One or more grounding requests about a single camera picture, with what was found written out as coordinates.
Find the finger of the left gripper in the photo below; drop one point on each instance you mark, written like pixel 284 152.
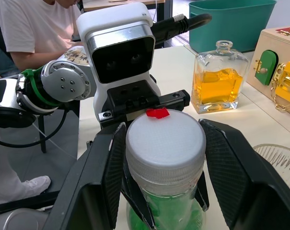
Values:
pixel 137 203
pixel 203 196

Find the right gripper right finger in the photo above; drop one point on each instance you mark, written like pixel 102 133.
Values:
pixel 243 187

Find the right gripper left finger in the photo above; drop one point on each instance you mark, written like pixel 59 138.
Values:
pixel 92 191

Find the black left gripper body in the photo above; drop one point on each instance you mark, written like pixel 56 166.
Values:
pixel 135 98

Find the green juice bottle white cap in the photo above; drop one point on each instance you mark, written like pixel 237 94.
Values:
pixel 166 143

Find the square glass bottle yellow liquid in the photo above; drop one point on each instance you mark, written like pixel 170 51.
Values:
pixel 219 88

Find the clear ribbed drinking glass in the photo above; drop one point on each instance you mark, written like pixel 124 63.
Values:
pixel 281 155

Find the black floor bar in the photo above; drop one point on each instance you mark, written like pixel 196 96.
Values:
pixel 27 201

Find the black metal leg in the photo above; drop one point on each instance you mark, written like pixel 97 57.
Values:
pixel 42 134

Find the silver robot body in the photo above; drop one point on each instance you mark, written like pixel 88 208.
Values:
pixel 13 221

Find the white trouser leg and sneaker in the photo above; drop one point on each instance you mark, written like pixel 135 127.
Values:
pixel 5 179

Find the wooden desk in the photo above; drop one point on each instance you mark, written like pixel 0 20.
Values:
pixel 99 6

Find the teal plastic bin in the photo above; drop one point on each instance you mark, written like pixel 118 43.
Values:
pixel 231 28

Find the person in white T-shirt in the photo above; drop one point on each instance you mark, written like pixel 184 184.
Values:
pixel 34 24

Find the wooden lock activity box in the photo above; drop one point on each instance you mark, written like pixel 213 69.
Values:
pixel 264 42

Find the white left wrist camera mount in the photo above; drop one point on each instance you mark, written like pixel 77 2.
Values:
pixel 116 16

